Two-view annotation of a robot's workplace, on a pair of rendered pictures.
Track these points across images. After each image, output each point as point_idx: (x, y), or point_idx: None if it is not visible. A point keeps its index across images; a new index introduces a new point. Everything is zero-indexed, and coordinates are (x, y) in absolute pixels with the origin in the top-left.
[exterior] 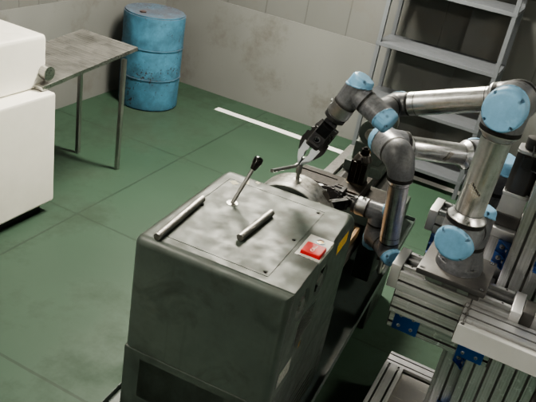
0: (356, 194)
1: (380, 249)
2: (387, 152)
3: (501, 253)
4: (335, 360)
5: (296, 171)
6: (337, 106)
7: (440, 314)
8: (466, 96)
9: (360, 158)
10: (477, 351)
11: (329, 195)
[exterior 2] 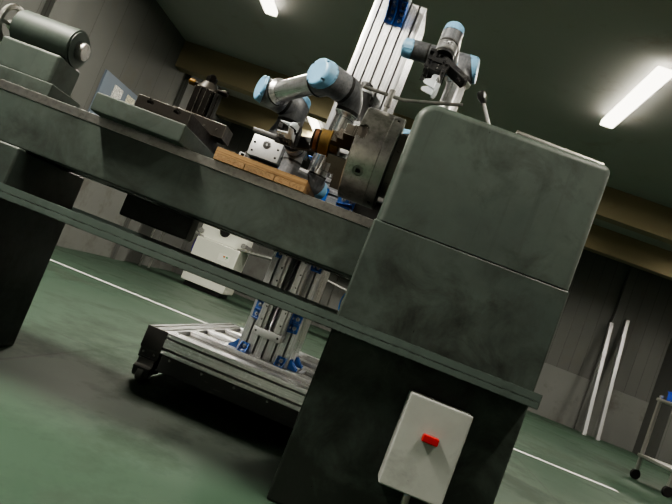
0: (231, 133)
1: (320, 184)
2: (359, 89)
3: None
4: (317, 306)
5: (389, 106)
6: (457, 49)
7: None
8: None
9: (219, 89)
10: None
11: (299, 133)
